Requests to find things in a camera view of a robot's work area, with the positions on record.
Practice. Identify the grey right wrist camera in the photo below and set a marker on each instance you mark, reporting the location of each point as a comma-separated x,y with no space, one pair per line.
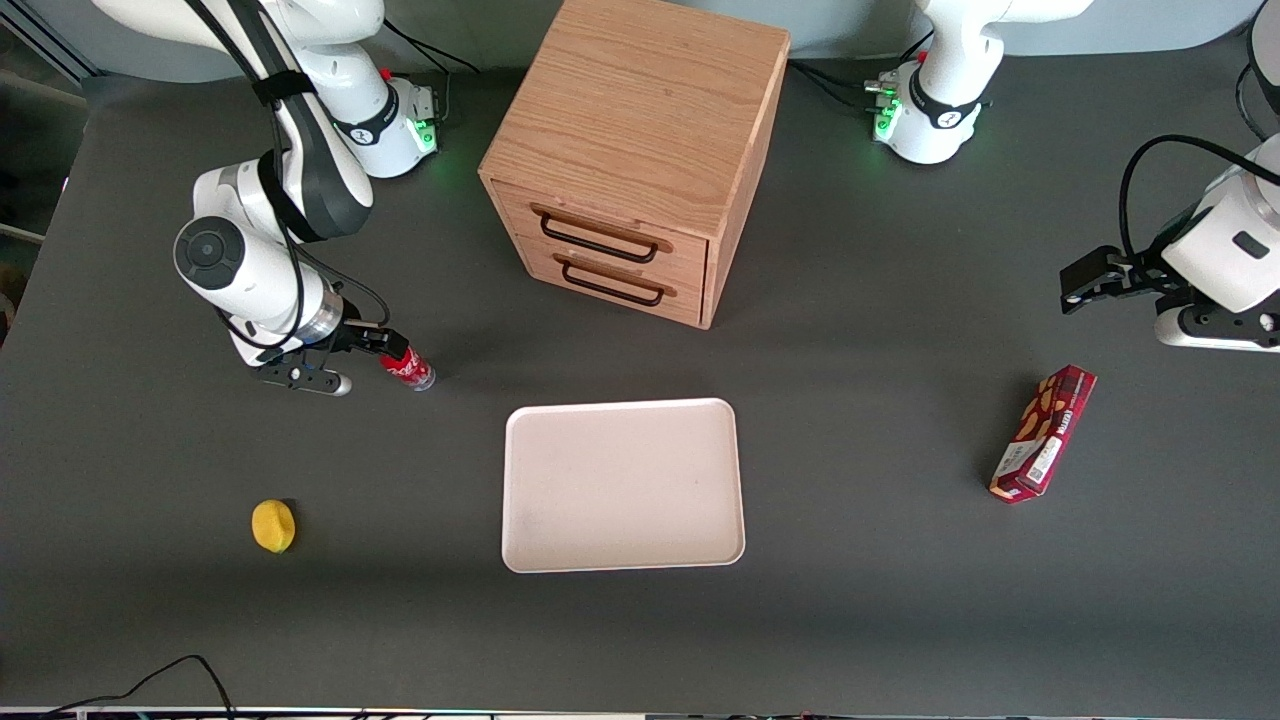
305,379

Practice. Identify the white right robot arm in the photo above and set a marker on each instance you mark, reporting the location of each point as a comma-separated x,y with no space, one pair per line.
240,265

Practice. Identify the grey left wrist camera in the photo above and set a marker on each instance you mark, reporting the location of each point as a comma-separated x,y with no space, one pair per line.
1200,337

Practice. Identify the wooden drawer cabinet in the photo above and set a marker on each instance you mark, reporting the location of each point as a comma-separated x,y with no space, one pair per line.
640,100

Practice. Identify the wooden drawer front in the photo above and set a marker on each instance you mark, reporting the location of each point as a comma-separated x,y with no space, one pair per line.
610,300
600,215

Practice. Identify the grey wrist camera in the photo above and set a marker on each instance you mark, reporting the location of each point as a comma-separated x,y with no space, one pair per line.
305,379
1200,337

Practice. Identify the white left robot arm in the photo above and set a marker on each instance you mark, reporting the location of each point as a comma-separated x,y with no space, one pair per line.
940,110

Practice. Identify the yellow lemon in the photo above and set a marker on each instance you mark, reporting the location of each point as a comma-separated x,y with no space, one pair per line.
273,526

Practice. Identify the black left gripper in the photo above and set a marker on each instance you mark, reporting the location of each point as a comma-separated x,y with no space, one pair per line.
1141,274

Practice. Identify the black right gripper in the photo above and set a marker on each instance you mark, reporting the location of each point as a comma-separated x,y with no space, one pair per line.
353,335

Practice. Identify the red snack box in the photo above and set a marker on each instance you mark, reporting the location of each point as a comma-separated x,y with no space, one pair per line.
1043,434

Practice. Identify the white rectangular tray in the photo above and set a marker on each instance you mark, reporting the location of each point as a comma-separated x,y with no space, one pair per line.
622,486

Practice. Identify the grey aluminium frame rail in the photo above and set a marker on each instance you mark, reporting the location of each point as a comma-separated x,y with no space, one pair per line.
40,35

